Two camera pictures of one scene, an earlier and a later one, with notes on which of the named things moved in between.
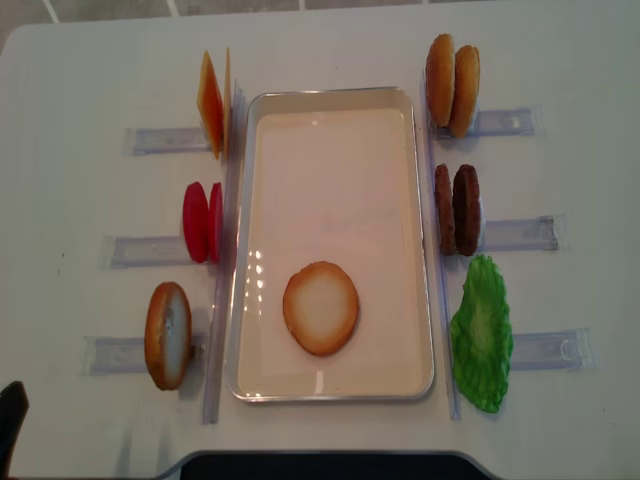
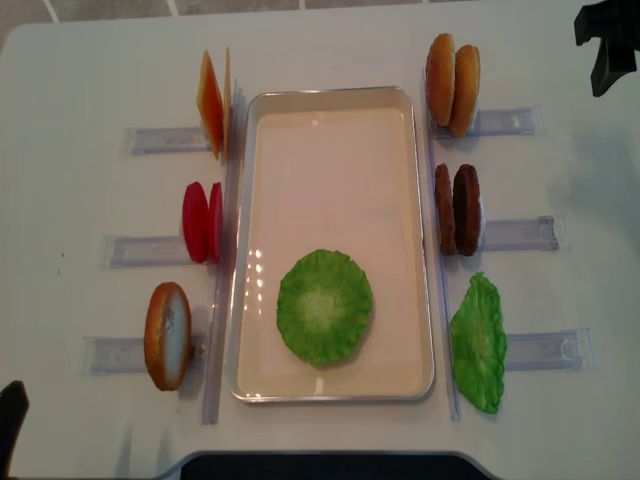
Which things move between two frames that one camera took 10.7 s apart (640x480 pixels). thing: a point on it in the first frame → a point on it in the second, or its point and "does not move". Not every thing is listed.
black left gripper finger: [14, 406] does not move
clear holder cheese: [147, 141] does not move
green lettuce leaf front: [481, 336] → [324, 306]
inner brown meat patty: [445, 211] does not move
